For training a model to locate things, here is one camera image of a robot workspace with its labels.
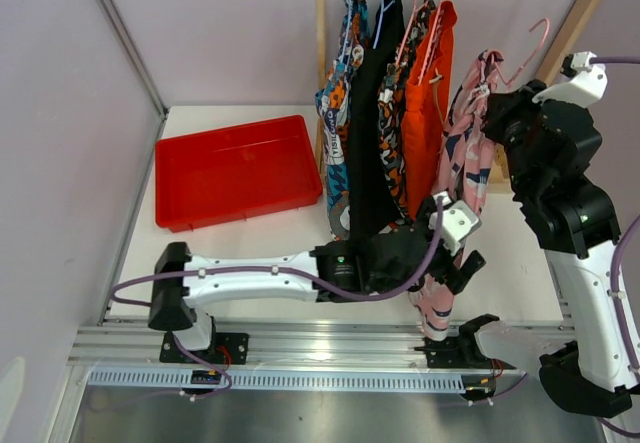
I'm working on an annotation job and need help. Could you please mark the red plastic tray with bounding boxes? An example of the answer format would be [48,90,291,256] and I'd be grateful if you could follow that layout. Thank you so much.
[155,115,323,233]

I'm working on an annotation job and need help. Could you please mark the blue wire hanger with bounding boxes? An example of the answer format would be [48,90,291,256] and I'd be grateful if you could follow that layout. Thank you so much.
[372,0,395,50]
[340,0,358,64]

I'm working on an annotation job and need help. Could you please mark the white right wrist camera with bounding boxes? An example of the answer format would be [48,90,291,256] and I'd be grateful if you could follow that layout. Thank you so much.
[532,52,608,108]

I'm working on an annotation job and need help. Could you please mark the orange grey camouflage shorts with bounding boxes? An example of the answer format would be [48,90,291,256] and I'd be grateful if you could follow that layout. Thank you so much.
[377,0,436,224]

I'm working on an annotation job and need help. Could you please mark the aluminium mounting rail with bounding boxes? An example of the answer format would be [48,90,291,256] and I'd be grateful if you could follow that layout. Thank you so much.
[66,318,613,375]

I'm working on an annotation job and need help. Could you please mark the blue orange cartoon shorts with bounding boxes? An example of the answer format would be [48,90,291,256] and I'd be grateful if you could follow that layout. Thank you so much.
[315,0,370,240]

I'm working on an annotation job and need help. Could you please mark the black shorts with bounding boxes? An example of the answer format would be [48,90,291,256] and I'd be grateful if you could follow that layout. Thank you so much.
[346,0,405,239]

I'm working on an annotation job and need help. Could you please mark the pink wire hanger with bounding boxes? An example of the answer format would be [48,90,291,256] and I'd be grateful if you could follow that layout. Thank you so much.
[496,17,551,89]
[416,0,444,88]
[395,0,418,67]

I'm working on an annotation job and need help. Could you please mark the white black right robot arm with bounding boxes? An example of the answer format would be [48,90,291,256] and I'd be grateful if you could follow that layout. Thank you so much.
[456,80,639,418]

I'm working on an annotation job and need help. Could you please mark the pink patterned shorts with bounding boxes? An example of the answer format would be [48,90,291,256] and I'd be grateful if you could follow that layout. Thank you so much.
[410,50,504,341]

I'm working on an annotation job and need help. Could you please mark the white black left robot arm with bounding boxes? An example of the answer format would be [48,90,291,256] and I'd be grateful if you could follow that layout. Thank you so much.
[147,193,486,363]

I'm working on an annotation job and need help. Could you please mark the white slotted cable duct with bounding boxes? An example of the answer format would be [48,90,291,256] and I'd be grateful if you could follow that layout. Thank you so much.
[88,367,465,394]

